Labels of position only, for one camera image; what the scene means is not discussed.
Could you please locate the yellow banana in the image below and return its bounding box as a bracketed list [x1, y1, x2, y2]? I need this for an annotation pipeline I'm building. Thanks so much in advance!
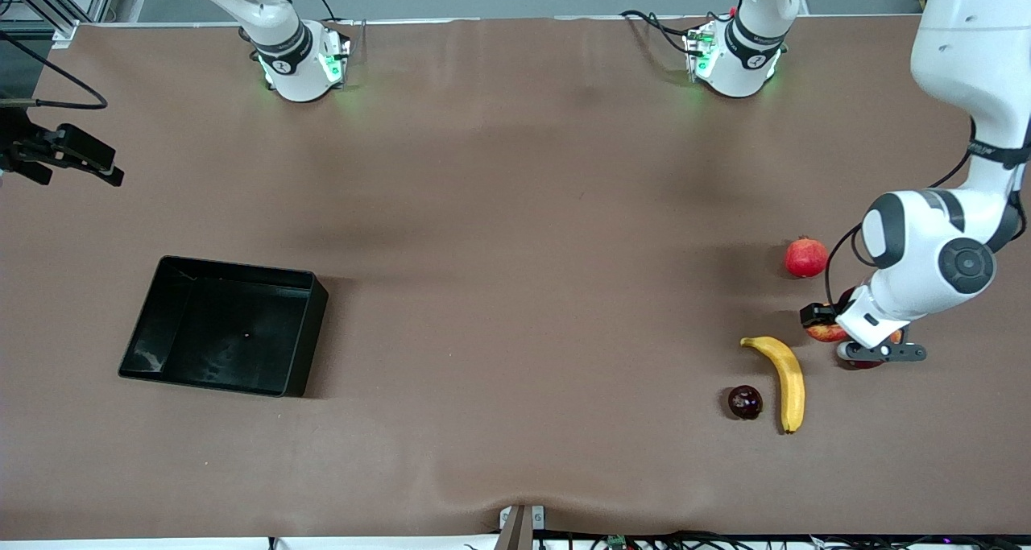
[739, 336, 806, 435]

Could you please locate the black plastic box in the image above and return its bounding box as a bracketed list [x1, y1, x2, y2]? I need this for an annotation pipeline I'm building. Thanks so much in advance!
[118, 255, 329, 398]

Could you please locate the red yellow mango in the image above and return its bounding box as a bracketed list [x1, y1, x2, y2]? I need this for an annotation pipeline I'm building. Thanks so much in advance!
[846, 330, 903, 371]

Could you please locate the red pomegranate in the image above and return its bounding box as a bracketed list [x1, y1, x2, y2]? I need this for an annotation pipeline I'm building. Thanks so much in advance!
[785, 235, 830, 279]

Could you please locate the dark purple round fruit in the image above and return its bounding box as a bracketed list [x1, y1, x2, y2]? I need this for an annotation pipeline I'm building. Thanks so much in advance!
[727, 385, 764, 420]

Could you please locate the brown table cover sheet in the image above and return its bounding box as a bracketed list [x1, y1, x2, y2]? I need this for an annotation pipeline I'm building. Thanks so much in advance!
[0, 14, 1031, 540]

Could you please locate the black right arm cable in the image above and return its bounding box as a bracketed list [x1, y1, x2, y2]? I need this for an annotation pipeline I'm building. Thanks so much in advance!
[0, 31, 110, 110]

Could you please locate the black right base cable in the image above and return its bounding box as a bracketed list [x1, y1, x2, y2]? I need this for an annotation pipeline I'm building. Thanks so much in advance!
[302, 0, 355, 48]

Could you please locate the black base cable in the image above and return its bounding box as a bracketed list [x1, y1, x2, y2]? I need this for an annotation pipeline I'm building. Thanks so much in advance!
[302, 0, 355, 48]
[619, 9, 710, 56]

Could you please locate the black left base cable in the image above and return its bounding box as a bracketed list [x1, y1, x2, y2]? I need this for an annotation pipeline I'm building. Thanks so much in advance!
[619, 9, 710, 56]

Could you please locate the metal bracket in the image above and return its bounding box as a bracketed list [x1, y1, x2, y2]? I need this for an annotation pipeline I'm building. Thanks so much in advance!
[498, 504, 546, 550]

